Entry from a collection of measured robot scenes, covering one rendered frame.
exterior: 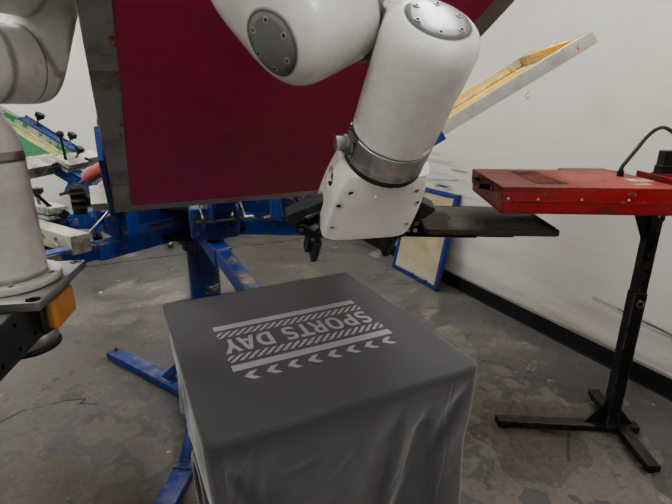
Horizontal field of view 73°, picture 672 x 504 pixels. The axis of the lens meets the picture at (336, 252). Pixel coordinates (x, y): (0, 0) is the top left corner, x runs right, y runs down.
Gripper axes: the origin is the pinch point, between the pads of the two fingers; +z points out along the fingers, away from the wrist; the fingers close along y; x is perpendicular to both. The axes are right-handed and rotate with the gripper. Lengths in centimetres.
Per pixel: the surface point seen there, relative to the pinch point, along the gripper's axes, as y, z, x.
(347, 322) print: 8.8, 35.5, 4.6
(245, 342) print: -11.2, 34.2, 2.5
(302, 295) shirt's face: 3.1, 45.6, 16.4
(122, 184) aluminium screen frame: -33, 35, 41
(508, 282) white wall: 176, 193, 85
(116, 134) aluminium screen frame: -30.2, 15.0, 34.8
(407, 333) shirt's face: 18.2, 30.6, -1.0
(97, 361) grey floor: -80, 221, 75
